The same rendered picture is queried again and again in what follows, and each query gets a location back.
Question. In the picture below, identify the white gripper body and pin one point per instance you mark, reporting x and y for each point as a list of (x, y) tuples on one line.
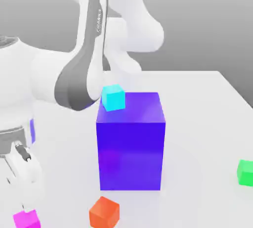
[(25, 178)]

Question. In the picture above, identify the small orange cube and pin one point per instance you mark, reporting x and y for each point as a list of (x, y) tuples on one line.
[(103, 214)]

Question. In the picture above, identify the large purple box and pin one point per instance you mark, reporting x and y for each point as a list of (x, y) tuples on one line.
[(130, 152)]

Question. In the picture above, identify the small green cube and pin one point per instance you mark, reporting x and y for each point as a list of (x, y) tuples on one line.
[(246, 172)]

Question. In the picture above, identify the small magenta cube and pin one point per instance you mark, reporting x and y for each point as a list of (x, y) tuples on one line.
[(25, 220)]

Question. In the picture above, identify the small cyan cube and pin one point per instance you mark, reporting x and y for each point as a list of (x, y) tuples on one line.
[(113, 98)]

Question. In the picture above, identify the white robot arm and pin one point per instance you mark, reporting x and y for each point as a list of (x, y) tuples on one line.
[(45, 77)]

